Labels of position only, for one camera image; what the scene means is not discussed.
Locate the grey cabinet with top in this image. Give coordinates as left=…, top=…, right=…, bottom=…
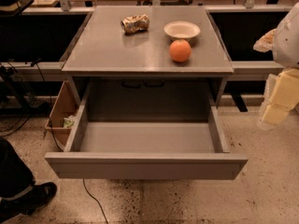
left=63, top=7, right=233, bottom=121

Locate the black floor cable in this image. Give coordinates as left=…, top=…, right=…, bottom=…
left=81, top=178, right=109, bottom=224

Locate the black shoe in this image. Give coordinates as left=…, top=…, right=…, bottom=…
left=0, top=182, right=57, bottom=223

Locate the dark trouser leg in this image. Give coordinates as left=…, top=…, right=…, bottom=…
left=0, top=137, right=35, bottom=201

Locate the crumpled foil chip bag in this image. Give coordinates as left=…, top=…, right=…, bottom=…
left=121, top=14, right=150, bottom=35

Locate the cardboard box on floor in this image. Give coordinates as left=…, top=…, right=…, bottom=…
left=45, top=81, right=78, bottom=147

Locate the crumpled green white paper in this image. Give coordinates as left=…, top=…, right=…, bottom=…
left=64, top=115, right=76, bottom=128

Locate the open grey top drawer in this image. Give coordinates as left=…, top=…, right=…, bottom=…
left=46, top=81, right=248, bottom=179

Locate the white bowl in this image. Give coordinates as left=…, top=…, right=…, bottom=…
left=164, top=21, right=201, bottom=42

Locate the orange fruit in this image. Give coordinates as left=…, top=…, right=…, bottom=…
left=169, top=39, right=192, bottom=63

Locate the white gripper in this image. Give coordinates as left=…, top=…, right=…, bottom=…
left=253, top=3, right=299, bottom=131

